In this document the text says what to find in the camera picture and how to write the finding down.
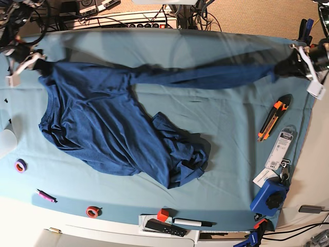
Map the grey adapter box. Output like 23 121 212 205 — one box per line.
298 205 323 214

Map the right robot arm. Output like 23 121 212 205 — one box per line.
1 1 51 78

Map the purple tape roll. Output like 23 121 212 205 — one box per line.
14 159 27 173

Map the blue black clamp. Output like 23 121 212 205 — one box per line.
297 19 314 45

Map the white black marker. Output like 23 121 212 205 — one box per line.
172 218 214 227

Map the light blue table cloth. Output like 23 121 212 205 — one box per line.
1 28 314 231

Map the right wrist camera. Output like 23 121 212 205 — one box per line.
6 75 21 88

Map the white paper tag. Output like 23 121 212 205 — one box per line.
252 168 279 188

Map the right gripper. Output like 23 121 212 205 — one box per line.
7 45 53 76

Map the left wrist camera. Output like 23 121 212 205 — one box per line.
307 80 326 100

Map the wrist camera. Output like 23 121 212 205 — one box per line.
6 75 21 88
307 80 326 100

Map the pink marker pen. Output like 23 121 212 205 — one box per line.
36 189 57 203

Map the packaged tool blister card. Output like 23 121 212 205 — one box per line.
265 126 295 171

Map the white translucent cup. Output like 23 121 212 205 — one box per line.
0 129 17 158

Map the blue box with knob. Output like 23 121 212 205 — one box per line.
250 178 289 217

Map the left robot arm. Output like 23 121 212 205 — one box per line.
274 1 328 80

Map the red tape roll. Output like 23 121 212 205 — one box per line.
86 206 102 218

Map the orange black utility knife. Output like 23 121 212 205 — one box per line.
258 94 293 142

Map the red cube block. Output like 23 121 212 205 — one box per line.
157 208 170 222

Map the metal keys carabiner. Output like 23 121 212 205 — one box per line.
280 158 290 186

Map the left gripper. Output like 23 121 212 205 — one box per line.
274 42 328 82

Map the blue t-shirt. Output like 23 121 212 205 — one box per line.
39 61 274 189

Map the power strip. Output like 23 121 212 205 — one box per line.
65 9 177 30

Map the black remote control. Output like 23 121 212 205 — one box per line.
145 219 188 237

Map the blue orange bottom clamp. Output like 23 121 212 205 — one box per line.
233 219 268 247

